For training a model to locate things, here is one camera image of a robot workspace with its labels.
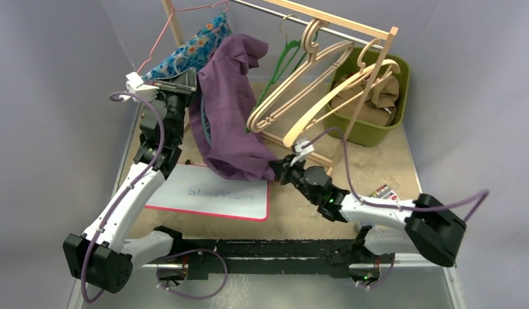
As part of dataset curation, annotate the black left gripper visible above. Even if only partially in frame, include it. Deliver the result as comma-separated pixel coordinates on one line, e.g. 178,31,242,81
151,68,196,144

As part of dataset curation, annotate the purple garment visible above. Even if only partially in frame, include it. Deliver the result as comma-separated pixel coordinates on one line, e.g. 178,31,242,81
189,34,277,181

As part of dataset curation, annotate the beige plastic hanger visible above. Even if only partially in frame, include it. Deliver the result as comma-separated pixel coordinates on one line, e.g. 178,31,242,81
283,38,401,147

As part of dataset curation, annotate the green plastic hanger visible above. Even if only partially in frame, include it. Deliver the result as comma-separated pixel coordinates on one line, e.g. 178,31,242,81
253,40,301,111

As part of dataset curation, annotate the tan garment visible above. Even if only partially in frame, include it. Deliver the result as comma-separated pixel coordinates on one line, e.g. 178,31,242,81
329,76,400,127

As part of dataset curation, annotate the teal plastic hanger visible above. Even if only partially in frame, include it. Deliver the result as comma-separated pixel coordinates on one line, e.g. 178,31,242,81
200,94,212,146

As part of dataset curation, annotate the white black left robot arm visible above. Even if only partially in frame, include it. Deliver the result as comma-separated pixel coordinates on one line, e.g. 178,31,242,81
62,68,198,303

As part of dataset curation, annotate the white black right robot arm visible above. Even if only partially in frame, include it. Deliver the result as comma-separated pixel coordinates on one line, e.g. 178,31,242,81
269,155,467,267

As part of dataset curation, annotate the blue floral garment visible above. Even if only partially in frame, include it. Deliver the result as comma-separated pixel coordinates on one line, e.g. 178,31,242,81
142,12,232,81

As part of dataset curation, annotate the pink-framed whiteboard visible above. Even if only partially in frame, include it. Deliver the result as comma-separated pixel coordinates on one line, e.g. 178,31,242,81
145,164,269,221

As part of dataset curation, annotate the marker pen pack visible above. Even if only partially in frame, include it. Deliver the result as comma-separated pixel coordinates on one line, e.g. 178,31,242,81
369,184,399,201

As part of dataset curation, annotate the green plastic bin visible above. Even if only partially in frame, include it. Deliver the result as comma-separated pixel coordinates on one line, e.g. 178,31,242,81
322,47,411,147

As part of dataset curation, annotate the wooden clothes rack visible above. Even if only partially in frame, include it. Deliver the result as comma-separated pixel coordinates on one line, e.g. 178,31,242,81
162,0,400,176

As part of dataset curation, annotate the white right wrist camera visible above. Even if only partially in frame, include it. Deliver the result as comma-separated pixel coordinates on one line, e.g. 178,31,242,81
290,138,314,166

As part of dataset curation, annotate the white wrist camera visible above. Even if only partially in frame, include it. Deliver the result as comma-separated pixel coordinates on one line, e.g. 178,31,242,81
118,71,159,102
290,138,314,166

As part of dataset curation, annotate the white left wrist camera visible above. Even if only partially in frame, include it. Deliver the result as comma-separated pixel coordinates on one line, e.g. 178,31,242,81
118,71,159,102

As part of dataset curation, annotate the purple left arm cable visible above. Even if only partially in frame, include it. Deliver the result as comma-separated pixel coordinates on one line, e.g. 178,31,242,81
80,90,166,304

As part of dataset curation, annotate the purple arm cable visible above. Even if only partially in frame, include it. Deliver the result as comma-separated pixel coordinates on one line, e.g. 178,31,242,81
304,127,490,223
80,90,166,304

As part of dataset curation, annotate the pink wire hanger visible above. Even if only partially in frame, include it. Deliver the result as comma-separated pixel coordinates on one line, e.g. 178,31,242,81
135,1,229,75

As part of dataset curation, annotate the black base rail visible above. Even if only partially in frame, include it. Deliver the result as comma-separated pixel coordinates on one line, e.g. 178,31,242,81
151,233,394,284

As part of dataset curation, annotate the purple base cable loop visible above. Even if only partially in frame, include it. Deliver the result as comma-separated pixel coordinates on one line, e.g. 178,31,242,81
156,248,229,301

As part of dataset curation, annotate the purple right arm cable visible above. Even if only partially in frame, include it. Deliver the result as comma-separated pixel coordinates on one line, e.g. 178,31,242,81
304,127,490,223

